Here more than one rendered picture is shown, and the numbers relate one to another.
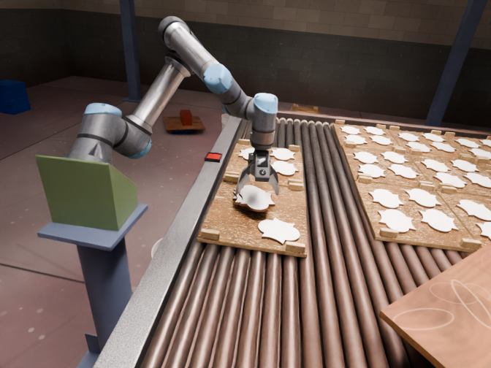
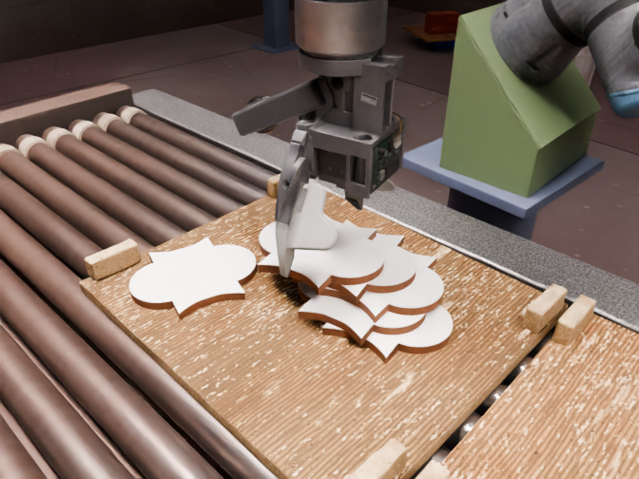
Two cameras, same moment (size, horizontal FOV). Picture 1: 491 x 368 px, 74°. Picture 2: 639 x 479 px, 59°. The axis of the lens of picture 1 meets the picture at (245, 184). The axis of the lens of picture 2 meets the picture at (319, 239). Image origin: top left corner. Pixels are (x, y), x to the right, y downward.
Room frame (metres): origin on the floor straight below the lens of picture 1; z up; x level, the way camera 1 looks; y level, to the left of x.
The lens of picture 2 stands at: (1.30, -0.43, 1.33)
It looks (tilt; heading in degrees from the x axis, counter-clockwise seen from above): 33 degrees down; 129
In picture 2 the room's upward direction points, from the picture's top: straight up
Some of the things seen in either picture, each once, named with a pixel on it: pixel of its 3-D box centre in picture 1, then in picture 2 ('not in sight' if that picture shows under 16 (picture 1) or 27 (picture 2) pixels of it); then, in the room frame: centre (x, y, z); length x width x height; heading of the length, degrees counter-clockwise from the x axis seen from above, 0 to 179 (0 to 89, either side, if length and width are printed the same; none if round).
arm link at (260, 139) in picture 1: (261, 136); (342, 23); (1.01, -0.04, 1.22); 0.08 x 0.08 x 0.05
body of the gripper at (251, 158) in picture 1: (259, 157); (346, 118); (1.02, -0.04, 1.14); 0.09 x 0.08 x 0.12; 7
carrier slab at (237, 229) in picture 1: (258, 212); (317, 297); (0.99, -0.06, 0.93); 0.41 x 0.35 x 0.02; 174
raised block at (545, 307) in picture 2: (231, 177); (545, 307); (1.20, 0.06, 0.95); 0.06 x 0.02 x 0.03; 84
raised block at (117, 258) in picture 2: (294, 247); (113, 259); (0.79, -0.17, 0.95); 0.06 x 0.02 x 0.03; 84
